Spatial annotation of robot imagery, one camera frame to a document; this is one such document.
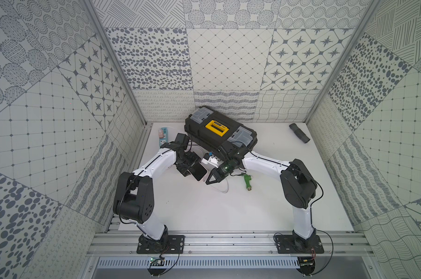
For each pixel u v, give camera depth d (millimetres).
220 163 797
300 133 1113
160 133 1065
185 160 752
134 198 456
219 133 922
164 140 1076
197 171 948
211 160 803
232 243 760
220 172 765
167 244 724
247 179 929
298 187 505
